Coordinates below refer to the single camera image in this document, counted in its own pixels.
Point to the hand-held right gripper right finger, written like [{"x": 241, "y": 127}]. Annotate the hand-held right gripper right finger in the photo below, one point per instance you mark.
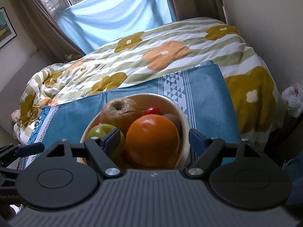
[{"x": 196, "y": 139}]

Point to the floral pillow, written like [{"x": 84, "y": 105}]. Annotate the floral pillow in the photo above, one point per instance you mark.
[{"x": 73, "y": 56}]

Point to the teal patterned towel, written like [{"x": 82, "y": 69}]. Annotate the teal patterned towel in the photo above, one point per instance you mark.
[{"x": 208, "y": 94}]

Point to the orange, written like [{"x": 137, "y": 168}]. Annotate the orange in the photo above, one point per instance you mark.
[{"x": 152, "y": 141}]

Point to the brown kiwi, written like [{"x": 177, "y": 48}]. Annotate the brown kiwi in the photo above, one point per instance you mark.
[{"x": 174, "y": 123}]

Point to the white oval bowl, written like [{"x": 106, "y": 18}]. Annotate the white oval bowl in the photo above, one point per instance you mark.
[{"x": 182, "y": 123}]

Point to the yellow-brown wrinkled apple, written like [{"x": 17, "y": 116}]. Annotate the yellow-brown wrinkled apple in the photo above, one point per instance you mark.
[{"x": 118, "y": 114}]

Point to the white plastic bag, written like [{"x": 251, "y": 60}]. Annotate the white plastic bag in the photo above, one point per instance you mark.
[{"x": 293, "y": 99}]

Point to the floral striped blanket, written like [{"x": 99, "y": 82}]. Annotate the floral striped blanket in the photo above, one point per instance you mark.
[{"x": 165, "y": 45}]

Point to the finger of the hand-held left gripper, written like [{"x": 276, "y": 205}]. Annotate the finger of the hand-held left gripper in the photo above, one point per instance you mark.
[
  {"x": 30, "y": 149},
  {"x": 9, "y": 171}
]

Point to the framed wall picture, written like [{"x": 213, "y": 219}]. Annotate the framed wall picture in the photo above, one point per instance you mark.
[{"x": 6, "y": 28}]

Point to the brown curtain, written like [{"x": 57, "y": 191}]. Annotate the brown curtain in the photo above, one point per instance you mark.
[
  {"x": 40, "y": 23},
  {"x": 196, "y": 0}
]

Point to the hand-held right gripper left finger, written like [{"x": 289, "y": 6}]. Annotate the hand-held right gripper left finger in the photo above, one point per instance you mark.
[{"x": 114, "y": 137}]

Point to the large green apple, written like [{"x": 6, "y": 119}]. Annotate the large green apple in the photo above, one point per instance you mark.
[{"x": 101, "y": 130}]

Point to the light blue hanging cloth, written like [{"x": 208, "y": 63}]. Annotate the light blue hanging cloth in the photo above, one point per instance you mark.
[{"x": 113, "y": 19}]

